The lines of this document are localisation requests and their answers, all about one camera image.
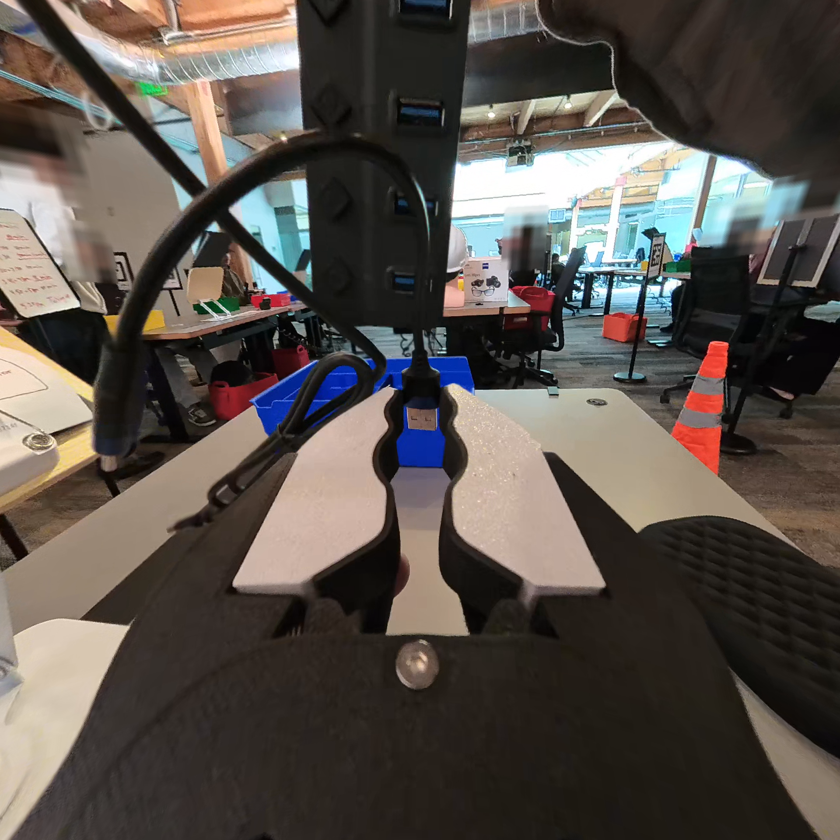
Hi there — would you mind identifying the printed instruction sheet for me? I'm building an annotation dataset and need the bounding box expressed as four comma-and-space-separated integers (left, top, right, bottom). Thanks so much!
0, 348, 93, 441

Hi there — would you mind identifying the black wrist rest pad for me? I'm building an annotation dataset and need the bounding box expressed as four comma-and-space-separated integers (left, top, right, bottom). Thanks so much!
640, 516, 840, 760

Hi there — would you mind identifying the red plastic bin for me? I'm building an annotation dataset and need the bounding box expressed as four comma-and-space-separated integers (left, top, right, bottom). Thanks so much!
210, 372, 279, 421

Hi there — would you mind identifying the yellow plastic bin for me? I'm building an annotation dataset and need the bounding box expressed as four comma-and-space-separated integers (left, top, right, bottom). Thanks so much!
105, 309, 168, 333

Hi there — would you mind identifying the white easel board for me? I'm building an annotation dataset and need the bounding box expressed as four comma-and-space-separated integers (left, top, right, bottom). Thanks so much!
0, 208, 80, 320

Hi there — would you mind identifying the blue usb cable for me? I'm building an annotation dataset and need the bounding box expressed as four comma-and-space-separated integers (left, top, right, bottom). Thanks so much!
92, 129, 447, 460

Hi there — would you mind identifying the red office chair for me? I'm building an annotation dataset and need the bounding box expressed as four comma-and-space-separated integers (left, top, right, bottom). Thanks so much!
506, 285, 559, 382

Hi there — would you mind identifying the blue plastic bin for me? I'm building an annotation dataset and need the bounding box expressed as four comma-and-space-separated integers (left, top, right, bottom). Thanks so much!
250, 355, 476, 469

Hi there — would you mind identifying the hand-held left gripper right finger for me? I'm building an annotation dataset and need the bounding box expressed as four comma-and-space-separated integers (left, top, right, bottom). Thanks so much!
440, 384, 609, 631

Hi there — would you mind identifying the white cardboard box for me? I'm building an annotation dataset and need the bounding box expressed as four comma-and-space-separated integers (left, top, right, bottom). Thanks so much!
462, 258, 510, 305

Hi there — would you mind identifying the instruction sheet on stand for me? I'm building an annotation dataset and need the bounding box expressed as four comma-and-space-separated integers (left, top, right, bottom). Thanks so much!
0, 329, 106, 515

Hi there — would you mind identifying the black hub cable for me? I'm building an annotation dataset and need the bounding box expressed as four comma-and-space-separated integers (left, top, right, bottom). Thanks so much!
20, 0, 388, 532

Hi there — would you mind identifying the black office chair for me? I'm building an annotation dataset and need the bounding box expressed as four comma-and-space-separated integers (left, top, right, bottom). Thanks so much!
663, 247, 756, 401

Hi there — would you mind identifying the wooden column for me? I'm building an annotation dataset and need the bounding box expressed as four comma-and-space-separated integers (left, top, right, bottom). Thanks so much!
184, 79, 257, 283

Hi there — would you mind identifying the orange plastic object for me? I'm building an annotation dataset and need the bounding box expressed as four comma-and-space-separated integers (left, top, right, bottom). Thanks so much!
672, 342, 729, 476

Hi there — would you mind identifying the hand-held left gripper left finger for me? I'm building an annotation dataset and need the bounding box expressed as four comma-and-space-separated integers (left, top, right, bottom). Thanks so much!
233, 388, 401, 631

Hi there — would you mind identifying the white stand base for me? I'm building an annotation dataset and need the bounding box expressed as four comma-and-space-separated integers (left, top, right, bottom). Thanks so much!
0, 617, 132, 840

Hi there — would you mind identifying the wooden work table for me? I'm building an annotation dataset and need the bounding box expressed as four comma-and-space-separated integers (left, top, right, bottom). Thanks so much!
132, 300, 309, 434
444, 289, 532, 322

